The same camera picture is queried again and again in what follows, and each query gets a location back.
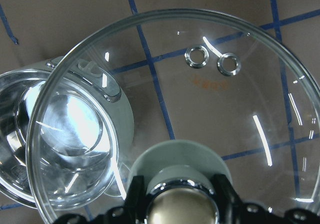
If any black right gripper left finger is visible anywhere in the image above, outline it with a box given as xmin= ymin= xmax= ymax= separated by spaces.
xmin=54 ymin=175 xmax=145 ymax=223

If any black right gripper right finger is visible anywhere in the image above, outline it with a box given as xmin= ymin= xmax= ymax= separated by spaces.
xmin=213 ymin=174 xmax=318 ymax=223

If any glass pot lid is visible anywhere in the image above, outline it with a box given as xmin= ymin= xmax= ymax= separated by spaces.
xmin=27 ymin=9 xmax=320 ymax=223

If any pale green cooking pot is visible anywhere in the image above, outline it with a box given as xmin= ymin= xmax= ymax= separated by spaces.
xmin=0 ymin=58 xmax=134 ymax=210

